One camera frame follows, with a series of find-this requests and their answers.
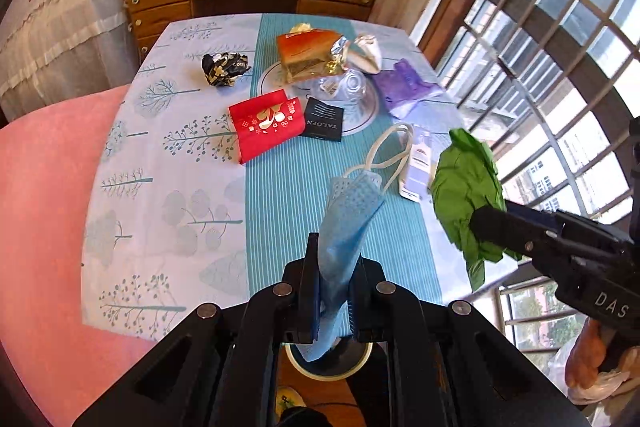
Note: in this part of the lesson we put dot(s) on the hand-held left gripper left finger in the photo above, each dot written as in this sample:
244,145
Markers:
314,307

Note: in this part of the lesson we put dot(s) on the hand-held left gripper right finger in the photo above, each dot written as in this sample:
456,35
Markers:
357,307

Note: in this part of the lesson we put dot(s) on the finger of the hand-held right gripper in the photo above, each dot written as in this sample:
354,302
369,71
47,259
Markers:
532,214
500,229

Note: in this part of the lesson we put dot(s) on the green paper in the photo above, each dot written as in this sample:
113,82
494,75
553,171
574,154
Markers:
465,187

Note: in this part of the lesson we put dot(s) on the cream-rimmed trash bin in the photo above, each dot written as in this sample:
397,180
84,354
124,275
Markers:
330,369

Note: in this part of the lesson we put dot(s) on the blue face mask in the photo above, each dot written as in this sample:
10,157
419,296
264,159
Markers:
345,217

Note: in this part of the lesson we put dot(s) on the orange foil snack bag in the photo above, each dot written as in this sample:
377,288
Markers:
300,52

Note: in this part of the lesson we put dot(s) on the black gold wrapper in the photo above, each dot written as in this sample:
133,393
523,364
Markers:
222,68

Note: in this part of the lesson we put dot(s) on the person's right hand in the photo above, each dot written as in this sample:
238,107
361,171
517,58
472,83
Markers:
587,352

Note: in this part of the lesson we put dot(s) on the clear plastic wrap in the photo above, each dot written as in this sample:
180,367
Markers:
482,124

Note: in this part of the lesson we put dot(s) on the blue tree-print tablecloth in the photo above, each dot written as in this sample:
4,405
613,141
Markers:
175,217

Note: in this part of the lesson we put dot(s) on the purple plastic bag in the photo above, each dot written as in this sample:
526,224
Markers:
407,87

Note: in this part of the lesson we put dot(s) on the white round plate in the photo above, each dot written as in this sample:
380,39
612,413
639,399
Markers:
362,114

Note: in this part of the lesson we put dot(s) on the black label card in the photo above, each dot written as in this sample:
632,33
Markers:
324,119

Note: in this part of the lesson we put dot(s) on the red gold-print packet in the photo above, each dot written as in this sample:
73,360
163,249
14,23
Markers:
260,127

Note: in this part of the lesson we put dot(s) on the crumpled silver foil wrapper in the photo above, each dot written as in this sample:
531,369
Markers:
367,52

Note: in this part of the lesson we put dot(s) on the crumpled pale yellow tissue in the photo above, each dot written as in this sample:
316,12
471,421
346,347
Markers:
301,28

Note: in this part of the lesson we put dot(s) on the pink upholstered chair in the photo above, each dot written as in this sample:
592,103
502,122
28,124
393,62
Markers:
45,232

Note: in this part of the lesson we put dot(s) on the white lace bed cover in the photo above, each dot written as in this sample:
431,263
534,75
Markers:
65,7

